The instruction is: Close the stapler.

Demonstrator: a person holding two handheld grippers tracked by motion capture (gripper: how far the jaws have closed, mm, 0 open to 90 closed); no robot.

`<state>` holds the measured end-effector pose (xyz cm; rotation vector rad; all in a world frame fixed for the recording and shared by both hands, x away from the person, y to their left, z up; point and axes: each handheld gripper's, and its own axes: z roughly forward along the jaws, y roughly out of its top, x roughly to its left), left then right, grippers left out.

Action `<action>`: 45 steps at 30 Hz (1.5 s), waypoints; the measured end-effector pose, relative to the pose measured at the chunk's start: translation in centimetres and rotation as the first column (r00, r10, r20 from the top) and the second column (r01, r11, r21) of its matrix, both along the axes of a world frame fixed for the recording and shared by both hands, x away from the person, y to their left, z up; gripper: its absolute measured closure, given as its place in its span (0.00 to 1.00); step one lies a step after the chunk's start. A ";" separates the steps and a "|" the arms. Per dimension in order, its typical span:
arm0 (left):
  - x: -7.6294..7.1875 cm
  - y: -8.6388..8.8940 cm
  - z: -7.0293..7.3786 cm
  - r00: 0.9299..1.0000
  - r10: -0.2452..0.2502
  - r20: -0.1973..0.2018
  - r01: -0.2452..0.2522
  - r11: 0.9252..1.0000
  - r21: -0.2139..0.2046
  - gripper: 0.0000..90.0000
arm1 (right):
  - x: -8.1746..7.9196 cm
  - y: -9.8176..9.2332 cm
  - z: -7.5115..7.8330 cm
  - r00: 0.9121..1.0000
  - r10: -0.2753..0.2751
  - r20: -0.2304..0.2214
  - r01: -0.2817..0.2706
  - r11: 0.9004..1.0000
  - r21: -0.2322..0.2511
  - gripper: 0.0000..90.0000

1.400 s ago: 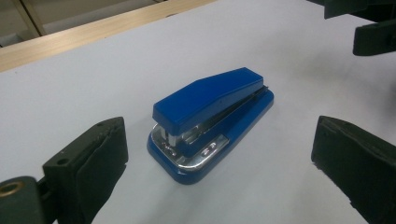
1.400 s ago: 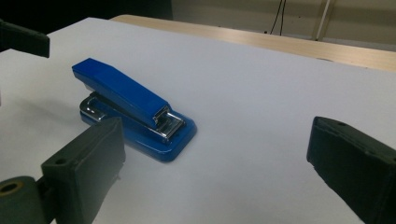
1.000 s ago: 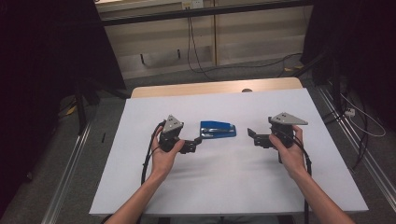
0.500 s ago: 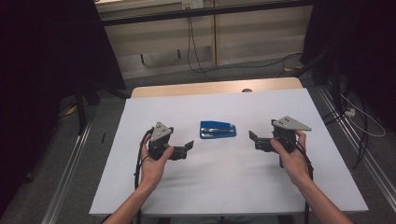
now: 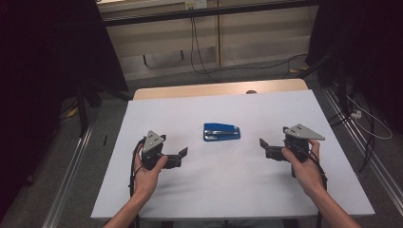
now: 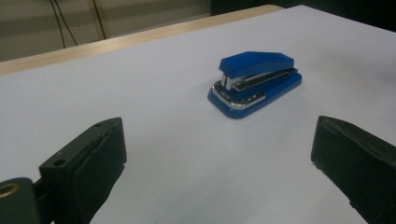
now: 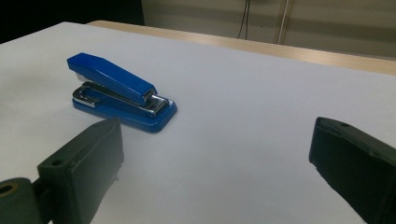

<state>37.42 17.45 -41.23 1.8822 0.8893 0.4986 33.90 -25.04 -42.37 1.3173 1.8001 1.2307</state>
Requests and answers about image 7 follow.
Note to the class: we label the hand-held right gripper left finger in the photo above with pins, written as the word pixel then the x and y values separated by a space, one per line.
pixel 84 165

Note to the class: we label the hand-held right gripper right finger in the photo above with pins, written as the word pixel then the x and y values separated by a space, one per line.
pixel 358 165

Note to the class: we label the white table cover sheet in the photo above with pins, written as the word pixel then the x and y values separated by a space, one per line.
pixel 233 109

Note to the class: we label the blue stapler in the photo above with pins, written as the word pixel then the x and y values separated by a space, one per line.
pixel 109 74

